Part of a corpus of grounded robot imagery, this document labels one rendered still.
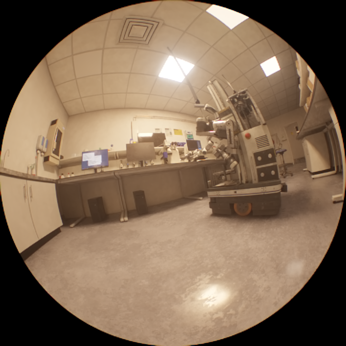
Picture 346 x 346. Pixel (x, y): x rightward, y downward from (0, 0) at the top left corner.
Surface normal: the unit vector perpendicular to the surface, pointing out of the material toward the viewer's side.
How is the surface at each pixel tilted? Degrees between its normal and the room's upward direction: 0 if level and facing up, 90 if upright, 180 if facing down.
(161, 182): 90
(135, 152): 86
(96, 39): 180
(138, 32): 180
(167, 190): 90
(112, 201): 90
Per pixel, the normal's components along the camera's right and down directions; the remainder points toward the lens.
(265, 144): -0.79, 0.11
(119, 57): 0.18, 0.98
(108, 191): 0.44, -0.14
